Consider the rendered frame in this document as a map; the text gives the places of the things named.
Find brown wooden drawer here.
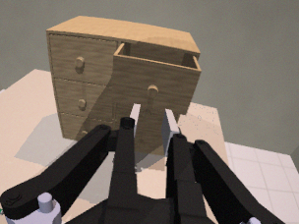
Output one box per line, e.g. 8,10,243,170
54,78,114,120
111,41,202,115
60,112,113,140
49,33,118,84
135,126,164,154
116,103,164,128

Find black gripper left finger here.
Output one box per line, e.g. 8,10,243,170
0,103,141,224

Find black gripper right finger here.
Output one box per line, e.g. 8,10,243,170
161,109,285,224

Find small brown wooden chest of drawers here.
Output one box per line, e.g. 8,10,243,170
46,16,201,140

